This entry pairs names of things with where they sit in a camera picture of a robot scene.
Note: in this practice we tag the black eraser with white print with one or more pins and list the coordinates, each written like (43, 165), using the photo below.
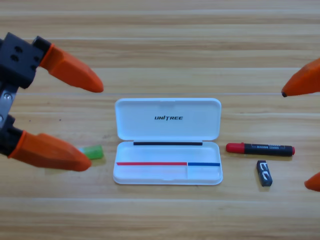
(264, 175)

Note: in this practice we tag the green highlighter pen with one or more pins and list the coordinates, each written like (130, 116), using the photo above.
(96, 152)

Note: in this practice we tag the white Unitree pencil case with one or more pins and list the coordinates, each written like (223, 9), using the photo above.
(150, 125)

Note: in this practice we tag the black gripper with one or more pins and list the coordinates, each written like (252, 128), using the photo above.
(17, 62)

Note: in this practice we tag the black marker with red cap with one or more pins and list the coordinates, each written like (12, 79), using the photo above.
(265, 149)

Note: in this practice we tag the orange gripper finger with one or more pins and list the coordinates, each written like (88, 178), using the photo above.
(50, 152)
(314, 183)
(305, 82)

